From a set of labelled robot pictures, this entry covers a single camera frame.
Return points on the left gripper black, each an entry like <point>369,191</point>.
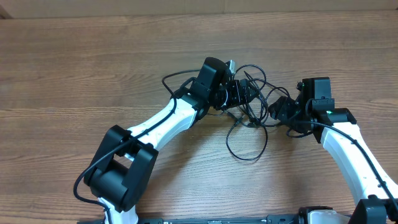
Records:
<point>242,94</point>

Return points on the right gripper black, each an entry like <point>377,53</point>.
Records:
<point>281,111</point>

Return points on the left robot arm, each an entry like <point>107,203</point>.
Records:
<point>120,170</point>

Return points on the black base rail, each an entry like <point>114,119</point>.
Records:
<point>217,220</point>

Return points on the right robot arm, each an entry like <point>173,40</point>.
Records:
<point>313,112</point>

